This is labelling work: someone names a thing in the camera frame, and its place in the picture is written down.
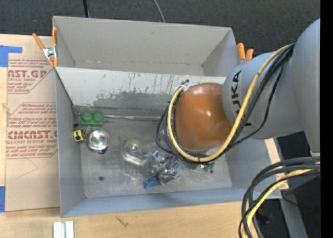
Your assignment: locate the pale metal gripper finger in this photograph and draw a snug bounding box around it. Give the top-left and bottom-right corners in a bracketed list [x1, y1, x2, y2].
[157, 168, 179, 186]
[151, 150, 165, 165]

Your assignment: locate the clear glass cup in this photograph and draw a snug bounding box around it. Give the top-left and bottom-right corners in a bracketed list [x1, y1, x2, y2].
[121, 138, 149, 166]

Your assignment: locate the blue plastic clip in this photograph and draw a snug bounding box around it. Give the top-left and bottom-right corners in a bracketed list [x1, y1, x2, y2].
[144, 162, 181, 189]

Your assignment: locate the green toy brick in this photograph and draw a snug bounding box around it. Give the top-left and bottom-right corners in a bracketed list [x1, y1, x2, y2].
[80, 112, 104, 128]

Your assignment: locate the brown cardboard board, red print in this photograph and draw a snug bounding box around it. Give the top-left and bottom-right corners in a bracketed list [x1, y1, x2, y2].
[0, 33, 62, 213]

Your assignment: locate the yellow and black small box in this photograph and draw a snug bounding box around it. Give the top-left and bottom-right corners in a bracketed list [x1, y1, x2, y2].
[73, 127, 88, 143]

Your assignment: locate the shiny silver can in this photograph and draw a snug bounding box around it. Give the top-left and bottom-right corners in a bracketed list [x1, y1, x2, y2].
[86, 129, 111, 155]

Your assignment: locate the grey metal bin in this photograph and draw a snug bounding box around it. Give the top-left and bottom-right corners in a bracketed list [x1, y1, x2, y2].
[52, 15, 281, 218]

